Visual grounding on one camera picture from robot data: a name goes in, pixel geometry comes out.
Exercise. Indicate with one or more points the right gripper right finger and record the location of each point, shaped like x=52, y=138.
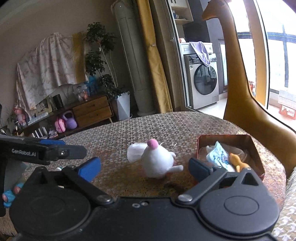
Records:
x=207, y=179

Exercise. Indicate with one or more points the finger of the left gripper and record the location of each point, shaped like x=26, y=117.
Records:
x=48, y=142
x=67, y=152

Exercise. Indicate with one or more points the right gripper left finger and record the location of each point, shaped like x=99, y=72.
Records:
x=81, y=177

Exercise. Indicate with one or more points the light blue printed pouch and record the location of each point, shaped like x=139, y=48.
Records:
x=219, y=157

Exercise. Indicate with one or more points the white plush mouse toy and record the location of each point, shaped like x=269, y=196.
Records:
x=156, y=161

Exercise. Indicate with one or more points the pink toy case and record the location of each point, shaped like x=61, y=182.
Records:
x=60, y=125

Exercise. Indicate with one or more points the purple kettlebell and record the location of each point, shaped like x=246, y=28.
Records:
x=69, y=119

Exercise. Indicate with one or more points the patterned gold tablecloth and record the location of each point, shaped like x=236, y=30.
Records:
x=178, y=132

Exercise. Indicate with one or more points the orange small toy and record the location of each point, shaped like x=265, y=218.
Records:
x=237, y=163

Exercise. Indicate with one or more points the red metal tin box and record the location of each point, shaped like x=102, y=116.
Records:
x=241, y=145

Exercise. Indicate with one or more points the wooden drawer cabinet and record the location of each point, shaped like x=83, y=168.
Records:
x=87, y=114

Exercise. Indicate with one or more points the white angular plant pot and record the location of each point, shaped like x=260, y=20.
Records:
x=123, y=106

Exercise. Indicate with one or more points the white marbled draped cloth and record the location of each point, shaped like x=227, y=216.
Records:
x=56, y=61

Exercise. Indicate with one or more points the tan giraffe shaped chair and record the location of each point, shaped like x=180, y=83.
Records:
x=242, y=109

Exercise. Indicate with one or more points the yellow curtain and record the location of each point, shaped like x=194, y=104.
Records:
x=154, y=60

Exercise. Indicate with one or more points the green potted plant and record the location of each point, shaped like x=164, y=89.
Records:
x=99, y=60

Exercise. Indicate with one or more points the silver front-load washing machine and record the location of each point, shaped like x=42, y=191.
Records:
x=202, y=80

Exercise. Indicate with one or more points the red white cardboard box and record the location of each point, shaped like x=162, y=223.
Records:
x=287, y=112

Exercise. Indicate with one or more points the white tower air conditioner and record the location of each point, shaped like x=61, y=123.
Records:
x=135, y=56

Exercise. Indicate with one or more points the purple cloth on washer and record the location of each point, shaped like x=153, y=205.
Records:
x=201, y=52

